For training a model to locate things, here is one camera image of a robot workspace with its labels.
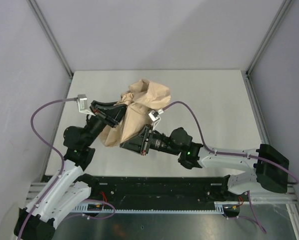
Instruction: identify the beige folding umbrella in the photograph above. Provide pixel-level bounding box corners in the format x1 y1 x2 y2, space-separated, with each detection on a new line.
99 79 171 147

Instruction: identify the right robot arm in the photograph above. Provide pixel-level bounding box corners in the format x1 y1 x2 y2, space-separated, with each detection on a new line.
119 124 290 195

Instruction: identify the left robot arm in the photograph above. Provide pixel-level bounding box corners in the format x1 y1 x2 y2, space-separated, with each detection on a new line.
14 94 127 240

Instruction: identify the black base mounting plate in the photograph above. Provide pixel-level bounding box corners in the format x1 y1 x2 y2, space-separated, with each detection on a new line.
77 173 248 210

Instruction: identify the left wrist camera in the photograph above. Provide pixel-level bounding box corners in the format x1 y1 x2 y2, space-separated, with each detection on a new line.
76 94 93 116

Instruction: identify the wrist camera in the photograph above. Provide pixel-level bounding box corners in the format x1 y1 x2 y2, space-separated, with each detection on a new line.
76 94 93 116
148 109 164 130

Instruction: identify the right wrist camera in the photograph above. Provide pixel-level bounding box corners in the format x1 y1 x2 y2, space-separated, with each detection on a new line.
148 109 164 130

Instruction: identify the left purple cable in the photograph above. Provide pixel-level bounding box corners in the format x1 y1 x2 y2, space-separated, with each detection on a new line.
15 97 117 238

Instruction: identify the left aluminium frame post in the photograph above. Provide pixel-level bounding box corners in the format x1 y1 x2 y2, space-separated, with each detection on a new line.
26 0 74 80

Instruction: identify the aluminium frame post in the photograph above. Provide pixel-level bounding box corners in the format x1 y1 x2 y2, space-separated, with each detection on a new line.
26 0 74 80
245 0 294 78

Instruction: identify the white slotted cable duct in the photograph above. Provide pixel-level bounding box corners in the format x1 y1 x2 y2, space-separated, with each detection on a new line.
70 201 240 217

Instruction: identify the right aluminium frame post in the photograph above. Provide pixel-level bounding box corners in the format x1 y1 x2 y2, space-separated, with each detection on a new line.
245 0 294 78

